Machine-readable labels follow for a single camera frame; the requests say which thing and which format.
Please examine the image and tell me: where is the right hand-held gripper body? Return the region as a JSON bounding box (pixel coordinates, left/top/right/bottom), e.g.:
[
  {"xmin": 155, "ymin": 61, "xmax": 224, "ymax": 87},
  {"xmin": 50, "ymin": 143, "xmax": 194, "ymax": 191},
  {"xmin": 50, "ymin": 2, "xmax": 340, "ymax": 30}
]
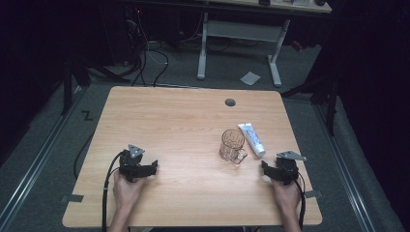
[{"xmin": 269, "ymin": 150, "xmax": 308, "ymax": 187}]

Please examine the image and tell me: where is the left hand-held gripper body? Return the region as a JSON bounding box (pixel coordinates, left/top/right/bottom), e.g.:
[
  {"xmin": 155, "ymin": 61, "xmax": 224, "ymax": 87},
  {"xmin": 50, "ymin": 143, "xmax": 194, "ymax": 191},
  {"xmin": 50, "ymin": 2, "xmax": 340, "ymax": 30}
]
[{"xmin": 118, "ymin": 143, "xmax": 151, "ymax": 184}]

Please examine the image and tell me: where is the person's right hand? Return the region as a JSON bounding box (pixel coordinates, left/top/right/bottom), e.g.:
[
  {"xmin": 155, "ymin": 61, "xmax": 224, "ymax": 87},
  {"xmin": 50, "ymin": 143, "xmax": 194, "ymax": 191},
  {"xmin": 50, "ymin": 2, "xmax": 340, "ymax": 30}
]
[{"xmin": 271, "ymin": 176, "xmax": 303, "ymax": 211}]

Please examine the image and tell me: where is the person's left hand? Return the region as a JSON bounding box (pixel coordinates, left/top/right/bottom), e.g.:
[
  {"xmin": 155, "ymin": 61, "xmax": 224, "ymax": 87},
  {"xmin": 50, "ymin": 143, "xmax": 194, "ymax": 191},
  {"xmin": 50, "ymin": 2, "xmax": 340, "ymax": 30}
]
[{"xmin": 112, "ymin": 173, "xmax": 147, "ymax": 211}]

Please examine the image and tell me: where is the white toothpaste tube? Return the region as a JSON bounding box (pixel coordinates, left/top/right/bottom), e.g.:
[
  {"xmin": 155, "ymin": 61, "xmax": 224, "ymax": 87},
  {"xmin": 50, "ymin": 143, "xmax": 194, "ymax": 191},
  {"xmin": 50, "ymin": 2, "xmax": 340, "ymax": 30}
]
[{"xmin": 237, "ymin": 122, "xmax": 267, "ymax": 159}]

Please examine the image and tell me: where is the clear glass mug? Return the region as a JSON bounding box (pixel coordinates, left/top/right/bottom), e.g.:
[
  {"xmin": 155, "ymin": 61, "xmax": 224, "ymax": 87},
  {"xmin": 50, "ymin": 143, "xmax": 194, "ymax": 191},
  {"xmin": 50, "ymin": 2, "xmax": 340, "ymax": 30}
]
[{"xmin": 219, "ymin": 129, "xmax": 249, "ymax": 165}]

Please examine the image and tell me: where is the black metal stand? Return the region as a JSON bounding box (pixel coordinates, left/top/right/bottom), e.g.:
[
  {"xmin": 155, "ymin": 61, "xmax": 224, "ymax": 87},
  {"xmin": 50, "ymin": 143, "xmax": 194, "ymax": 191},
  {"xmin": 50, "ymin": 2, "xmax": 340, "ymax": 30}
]
[
  {"xmin": 279, "ymin": 72, "xmax": 340, "ymax": 137},
  {"xmin": 60, "ymin": 57, "xmax": 92, "ymax": 116}
]

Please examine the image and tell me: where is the grey paper sheet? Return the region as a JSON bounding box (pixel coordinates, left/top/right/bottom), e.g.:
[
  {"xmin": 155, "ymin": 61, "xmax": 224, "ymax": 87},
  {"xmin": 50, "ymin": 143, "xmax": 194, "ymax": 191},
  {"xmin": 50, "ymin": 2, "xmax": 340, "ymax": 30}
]
[{"xmin": 240, "ymin": 71, "xmax": 261, "ymax": 87}]

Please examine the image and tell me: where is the white-legged desk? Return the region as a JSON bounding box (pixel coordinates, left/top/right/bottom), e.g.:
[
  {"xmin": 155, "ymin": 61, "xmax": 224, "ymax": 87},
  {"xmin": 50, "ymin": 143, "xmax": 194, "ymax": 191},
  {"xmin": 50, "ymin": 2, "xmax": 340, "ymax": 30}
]
[{"xmin": 196, "ymin": 0, "xmax": 333, "ymax": 88}]

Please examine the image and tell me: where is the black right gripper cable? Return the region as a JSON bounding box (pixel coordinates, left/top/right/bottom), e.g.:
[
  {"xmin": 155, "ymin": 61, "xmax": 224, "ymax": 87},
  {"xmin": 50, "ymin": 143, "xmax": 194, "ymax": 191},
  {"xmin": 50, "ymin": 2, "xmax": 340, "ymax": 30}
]
[{"xmin": 295, "ymin": 169, "xmax": 307, "ymax": 230}]

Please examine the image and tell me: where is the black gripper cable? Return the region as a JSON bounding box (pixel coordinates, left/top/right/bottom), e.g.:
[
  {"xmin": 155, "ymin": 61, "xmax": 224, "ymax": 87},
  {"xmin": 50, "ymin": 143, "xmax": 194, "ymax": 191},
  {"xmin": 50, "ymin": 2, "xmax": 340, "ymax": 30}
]
[
  {"xmin": 295, "ymin": 169, "xmax": 307, "ymax": 230},
  {"xmin": 102, "ymin": 150, "xmax": 126, "ymax": 232}
]

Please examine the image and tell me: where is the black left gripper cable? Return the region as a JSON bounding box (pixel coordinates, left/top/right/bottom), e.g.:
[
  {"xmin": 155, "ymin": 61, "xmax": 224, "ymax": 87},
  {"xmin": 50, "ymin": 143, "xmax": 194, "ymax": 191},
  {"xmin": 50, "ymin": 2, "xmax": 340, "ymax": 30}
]
[{"xmin": 102, "ymin": 150, "xmax": 126, "ymax": 232}]

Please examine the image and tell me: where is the black floor cable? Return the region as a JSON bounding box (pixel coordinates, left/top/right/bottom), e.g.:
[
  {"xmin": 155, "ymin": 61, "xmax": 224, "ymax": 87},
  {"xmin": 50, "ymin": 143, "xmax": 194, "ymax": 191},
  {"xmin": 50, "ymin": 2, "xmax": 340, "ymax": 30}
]
[{"xmin": 73, "ymin": 130, "xmax": 97, "ymax": 180}]

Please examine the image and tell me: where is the metal floor rail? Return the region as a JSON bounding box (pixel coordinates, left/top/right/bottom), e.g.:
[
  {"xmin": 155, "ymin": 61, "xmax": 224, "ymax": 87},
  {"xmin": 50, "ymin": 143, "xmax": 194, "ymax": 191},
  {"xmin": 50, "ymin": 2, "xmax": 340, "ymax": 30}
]
[
  {"xmin": 0, "ymin": 86, "xmax": 87, "ymax": 232},
  {"xmin": 313, "ymin": 103, "xmax": 377, "ymax": 232}
]

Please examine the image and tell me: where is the bundle of floor cables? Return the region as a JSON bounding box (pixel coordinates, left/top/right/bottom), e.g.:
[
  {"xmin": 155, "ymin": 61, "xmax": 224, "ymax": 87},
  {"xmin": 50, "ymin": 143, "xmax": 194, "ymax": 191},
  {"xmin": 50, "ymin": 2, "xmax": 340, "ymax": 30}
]
[{"xmin": 127, "ymin": 8, "xmax": 170, "ymax": 88}]

